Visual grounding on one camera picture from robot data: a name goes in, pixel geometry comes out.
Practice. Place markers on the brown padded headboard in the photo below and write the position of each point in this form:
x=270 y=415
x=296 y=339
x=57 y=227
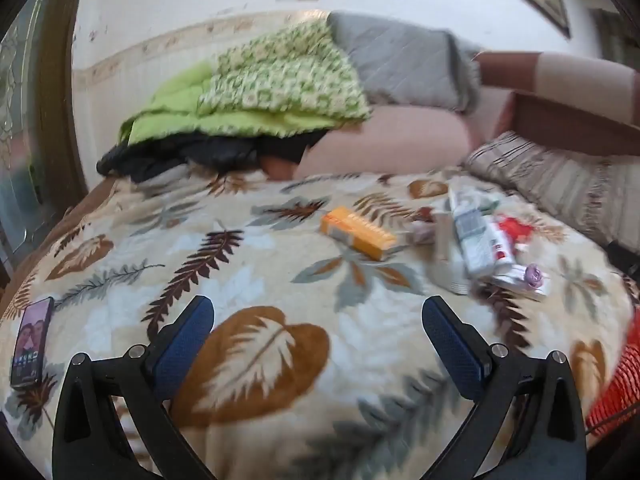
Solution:
x=584 y=105

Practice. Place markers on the white knitted glove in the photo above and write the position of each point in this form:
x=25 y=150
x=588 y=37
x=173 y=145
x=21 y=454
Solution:
x=486 y=204

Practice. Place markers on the pink bolster cushion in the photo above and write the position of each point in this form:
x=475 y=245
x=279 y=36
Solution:
x=394 y=140

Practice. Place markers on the striped beige pillow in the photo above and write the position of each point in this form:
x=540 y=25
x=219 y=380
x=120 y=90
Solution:
x=595 y=195

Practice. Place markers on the black smartphone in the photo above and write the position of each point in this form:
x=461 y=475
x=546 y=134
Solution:
x=28 y=355

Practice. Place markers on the white sachet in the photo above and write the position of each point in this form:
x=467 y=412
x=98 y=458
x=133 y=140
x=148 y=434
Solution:
x=449 y=271

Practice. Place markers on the green checkered quilt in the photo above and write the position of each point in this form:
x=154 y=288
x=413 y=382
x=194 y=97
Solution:
x=280 y=84

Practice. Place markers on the wooden door frame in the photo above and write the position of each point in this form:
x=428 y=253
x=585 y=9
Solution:
x=63 y=180

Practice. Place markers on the red plastic mesh basket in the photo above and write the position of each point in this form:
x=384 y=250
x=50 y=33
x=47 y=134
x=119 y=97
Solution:
x=620 y=400

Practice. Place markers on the small white card box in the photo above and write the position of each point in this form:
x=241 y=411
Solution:
x=526 y=281

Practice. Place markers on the red snack wrapper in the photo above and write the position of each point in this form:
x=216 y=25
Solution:
x=518 y=233

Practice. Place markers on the white toothpaste tube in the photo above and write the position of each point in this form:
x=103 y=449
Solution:
x=485 y=249

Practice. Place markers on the orange cardboard box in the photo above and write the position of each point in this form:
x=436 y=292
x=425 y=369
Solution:
x=358 y=233

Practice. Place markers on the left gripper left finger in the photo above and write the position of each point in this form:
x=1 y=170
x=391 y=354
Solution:
x=89 y=441

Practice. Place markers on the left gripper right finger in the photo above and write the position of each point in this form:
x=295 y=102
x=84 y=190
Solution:
x=548 y=440

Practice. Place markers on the leaf pattern fleece blanket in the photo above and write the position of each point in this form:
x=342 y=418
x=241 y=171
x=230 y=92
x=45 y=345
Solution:
x=318 y=366

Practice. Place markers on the grey quilted pillow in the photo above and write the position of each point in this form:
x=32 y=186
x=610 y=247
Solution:
x=404 y=64

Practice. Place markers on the black jacket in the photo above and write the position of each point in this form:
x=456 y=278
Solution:
x=148 y=159

